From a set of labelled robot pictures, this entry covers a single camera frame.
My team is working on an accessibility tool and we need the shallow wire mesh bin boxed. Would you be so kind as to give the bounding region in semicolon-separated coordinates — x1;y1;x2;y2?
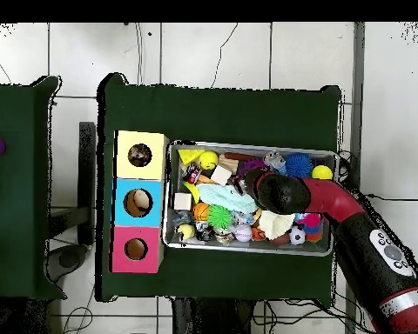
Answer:
162;141;339;257

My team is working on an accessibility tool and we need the pink spiky ball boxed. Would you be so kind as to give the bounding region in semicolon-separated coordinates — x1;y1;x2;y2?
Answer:
303;212;322;229

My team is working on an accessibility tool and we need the yellow cheese wedge toy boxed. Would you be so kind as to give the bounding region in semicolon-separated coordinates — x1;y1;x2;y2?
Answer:
178;148;206;166

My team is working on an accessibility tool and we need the mint green cloth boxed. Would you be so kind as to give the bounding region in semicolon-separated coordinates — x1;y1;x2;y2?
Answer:
195;183;259;214

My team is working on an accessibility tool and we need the cream white cloth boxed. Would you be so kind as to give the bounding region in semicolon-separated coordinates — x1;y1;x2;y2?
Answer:
258;209;296;241

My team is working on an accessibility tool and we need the plain yellow ball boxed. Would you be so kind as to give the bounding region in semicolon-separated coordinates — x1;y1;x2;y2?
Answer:
311;164;334;181

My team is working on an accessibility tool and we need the pale patterned fabric scrunchie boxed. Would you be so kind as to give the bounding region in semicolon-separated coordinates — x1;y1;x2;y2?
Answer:
127;143;153;168

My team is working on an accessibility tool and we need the black power cable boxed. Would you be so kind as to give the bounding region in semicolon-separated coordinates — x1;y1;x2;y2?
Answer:
365;193;418;206

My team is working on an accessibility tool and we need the crushed clear plastic bottle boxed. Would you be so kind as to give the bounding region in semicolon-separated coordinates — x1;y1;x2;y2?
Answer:
263;150;287;175

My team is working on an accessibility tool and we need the dark green table cloth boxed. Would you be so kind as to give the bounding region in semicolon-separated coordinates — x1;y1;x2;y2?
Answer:
96;72;343;307
0;75;67;300

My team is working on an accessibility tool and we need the black and white soccer ball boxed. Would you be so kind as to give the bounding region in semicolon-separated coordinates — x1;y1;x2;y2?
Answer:
287;225;307;246

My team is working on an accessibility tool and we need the grey round seat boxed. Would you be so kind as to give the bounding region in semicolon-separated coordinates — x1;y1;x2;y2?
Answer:
47;243;89;284

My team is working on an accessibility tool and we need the large blue spiky ball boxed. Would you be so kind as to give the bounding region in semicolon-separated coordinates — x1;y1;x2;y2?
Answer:
284;152;314;179

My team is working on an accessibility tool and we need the purple knobbly rubber toy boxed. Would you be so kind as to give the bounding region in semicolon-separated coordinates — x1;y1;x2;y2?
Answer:
237;157;267;177

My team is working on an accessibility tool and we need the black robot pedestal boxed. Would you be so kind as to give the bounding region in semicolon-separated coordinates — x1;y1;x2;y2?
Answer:
172;297;255;334

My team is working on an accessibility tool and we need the yellow smiley face ball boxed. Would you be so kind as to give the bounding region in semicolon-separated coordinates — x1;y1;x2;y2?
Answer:
199;150;219;171

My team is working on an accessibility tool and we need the wooden box with three holes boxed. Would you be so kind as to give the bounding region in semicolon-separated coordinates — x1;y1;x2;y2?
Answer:
110;130;170;274

